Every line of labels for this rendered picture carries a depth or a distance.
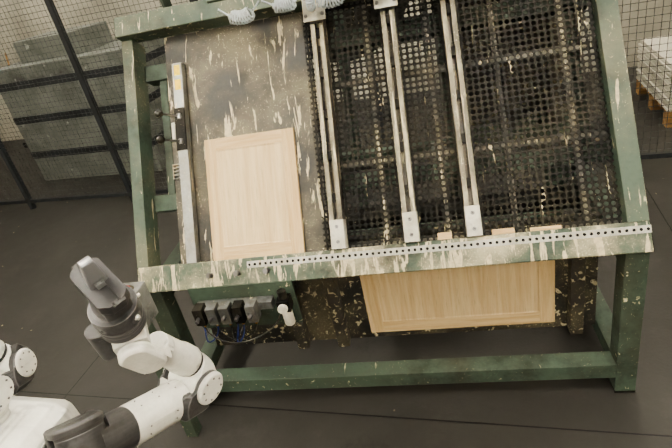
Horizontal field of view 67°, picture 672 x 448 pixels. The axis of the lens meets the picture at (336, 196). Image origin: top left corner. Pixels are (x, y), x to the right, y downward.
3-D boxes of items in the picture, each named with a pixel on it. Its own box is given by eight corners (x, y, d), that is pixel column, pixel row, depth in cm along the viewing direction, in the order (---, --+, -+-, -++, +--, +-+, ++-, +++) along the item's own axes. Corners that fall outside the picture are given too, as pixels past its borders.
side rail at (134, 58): (150, 266, 249) (136, 268, 239) (134, 49, 257) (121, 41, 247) (161, 265, 248) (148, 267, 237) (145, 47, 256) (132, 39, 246)
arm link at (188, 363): (185, 341, 109) (229, 363, 124) (153, 325, 114) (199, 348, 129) (159, 389, 105) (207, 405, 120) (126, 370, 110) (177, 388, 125)
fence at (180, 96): (190, 262, 238) (186, 263, 235) (175, 66, 245) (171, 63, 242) (200, 262, 237) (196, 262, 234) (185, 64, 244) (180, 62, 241)
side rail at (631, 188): (617, 222, 207) (627, 222, 196) (581, -36, 215) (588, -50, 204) (639, 220, 205) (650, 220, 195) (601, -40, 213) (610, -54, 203)
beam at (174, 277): (151, 291, 248) (138, 294, 238) (149, 266, 249) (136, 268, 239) (644, 250, 204) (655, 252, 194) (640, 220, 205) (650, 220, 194)
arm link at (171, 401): (221, 410, 123) (144, 460, 104) (183, 389, 129) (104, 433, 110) (225, 367, 121) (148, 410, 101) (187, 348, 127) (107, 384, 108)
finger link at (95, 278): (93, 255, 83) (106, 276, 88) (75, 267, 81) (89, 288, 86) (98, 260, 82) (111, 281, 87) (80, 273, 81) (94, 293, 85)
